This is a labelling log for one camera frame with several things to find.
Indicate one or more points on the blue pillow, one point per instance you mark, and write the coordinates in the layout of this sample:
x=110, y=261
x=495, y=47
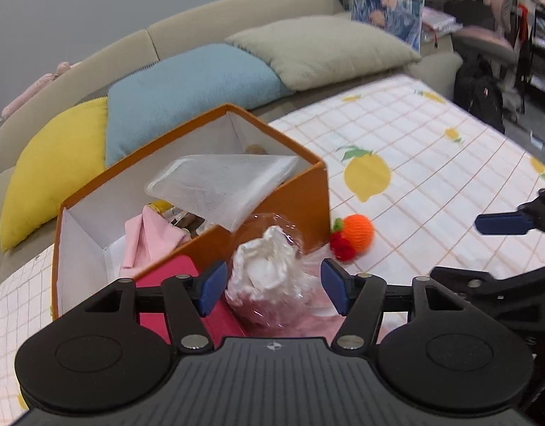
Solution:
x=188, y=84

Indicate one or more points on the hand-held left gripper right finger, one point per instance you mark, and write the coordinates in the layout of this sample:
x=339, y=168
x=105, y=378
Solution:
x=334, y=286

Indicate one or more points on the translucent plastic sheet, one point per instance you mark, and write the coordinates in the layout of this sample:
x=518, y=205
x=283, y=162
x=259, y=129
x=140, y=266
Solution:
x=219, y=191

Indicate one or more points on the yellow snack packet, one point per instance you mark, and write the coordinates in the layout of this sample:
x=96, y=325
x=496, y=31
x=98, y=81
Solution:
x=159, y=206

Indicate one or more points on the pink office chair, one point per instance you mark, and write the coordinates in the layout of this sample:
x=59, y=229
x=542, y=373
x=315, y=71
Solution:
x=485, y=37

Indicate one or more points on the pink plush strip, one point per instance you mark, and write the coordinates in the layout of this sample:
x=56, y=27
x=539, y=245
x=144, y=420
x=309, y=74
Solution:
x=37, y=84

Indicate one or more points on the clear plastic wrap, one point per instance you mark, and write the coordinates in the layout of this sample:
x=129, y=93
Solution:
x=263, y=266

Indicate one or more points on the yellow pillow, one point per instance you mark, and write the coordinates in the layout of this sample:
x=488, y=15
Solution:
x=55, y=168

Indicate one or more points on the orange knitted toy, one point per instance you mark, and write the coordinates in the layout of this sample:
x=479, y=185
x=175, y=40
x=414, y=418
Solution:
x=357, y=230

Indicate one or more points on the beige pillow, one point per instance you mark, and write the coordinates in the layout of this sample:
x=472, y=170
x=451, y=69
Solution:
x=326, y=49

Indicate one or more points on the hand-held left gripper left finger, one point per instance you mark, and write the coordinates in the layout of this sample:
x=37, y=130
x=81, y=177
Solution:
x=212, y=288

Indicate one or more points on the beige sofa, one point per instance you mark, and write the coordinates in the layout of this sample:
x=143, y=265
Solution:
x=210, y=17

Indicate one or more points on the lemon print bedsheet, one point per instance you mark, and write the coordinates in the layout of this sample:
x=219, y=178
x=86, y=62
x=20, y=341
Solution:
x=432, y=142

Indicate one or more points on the pink cloth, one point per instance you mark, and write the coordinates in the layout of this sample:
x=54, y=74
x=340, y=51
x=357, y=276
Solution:
x=143, y=244

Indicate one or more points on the red box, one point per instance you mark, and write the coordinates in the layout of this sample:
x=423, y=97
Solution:
x=166, y=268

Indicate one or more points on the orange storage box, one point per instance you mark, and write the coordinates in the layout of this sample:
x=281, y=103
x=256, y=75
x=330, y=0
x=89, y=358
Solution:
x=299, y=204

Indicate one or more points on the blue printed bag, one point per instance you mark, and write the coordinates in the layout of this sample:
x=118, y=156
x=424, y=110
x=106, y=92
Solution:
x=388, y=4

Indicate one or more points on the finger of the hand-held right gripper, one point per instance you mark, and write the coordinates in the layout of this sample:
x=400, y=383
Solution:
x=499, y=224
x=476, y=282

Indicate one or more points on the black backpack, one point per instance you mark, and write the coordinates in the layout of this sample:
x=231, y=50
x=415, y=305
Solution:
x=481, y=93

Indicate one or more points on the black metal rack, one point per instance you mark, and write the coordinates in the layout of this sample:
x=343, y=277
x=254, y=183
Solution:
x=532, y=44

